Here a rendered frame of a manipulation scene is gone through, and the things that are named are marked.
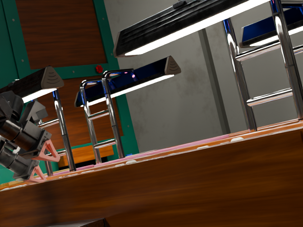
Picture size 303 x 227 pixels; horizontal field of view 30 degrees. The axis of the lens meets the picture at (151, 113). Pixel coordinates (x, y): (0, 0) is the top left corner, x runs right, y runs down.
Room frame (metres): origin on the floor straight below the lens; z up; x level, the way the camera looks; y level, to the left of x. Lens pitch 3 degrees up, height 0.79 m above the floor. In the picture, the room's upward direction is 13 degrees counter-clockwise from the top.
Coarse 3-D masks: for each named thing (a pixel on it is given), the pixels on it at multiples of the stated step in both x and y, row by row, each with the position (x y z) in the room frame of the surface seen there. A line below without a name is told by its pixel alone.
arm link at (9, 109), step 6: (6, 96) 1.53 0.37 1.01; (12, 96) 1.54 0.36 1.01; (18, 96) 1.56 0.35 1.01; (0, 102) 1.44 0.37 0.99; (6, 102) 1.47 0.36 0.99; (12, 102) 1.54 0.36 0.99; (18, 102) 1.55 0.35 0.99; (0, 108) 1.44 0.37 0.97; (6, 108) 1.46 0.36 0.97; (12, 108) 1.52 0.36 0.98; (18, 108) 1.54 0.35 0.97; (6, 114) 1.46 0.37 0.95; (18, 114) 1.54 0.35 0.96; (0, 120) 1.47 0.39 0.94; (18, 120) 1.55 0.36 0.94
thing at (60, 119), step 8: (16, 80) 1.94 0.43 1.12; (56, 96) 2.04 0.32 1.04; (56, 104) 2.04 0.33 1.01; (56, 112) 2.05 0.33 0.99; (40, 120) 2.15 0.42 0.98; (56, 120) 2.06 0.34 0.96; (64, 120) 2.04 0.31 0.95; (64, 128) 2.04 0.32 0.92; (64, 136) 2.04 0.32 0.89; (64, 144) 2.04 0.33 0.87; (48, 152) 2.16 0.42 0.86; (64, 152) 2.05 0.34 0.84; (72, 160) 2.04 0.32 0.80; (48, 168) 2.15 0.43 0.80; (72, 168) 2.04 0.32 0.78; (48, 176) 2.15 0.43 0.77
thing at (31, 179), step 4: (32, 168) 1.93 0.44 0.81; (36, 168) 1.94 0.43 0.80; (32, 172) 1.93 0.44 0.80; (40, 172) 1.96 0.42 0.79; (24, 176) 1.93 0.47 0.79; (28, 176) 1.92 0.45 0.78; (32, 176) 1.94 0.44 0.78; (44, 176) 1.98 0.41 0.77; (20, 180) 1.94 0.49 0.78; (24, 180) 1.93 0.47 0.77; (28, 180) 1.92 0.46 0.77; (32, 180) 1.93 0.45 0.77; (36, 180) 1.94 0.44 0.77; (40, 180) 1.96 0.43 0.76; (44, 180) 1.98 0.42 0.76
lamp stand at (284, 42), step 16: (272, 0) 1.34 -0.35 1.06; (272, 16) 1.36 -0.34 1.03; (288, 32) 1.34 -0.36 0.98; (256, 48) 1.41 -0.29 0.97; (272, 48) 1.37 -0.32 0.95; (288, 48) 1.34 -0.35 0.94; (240, 64) 1.45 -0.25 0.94; (288, 64) 1.34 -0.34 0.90; (240, 80) 1.45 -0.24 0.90; (272, 96) 1.39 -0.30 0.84; (288, 96) 1.37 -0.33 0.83; (256, 128) 1.45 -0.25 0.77
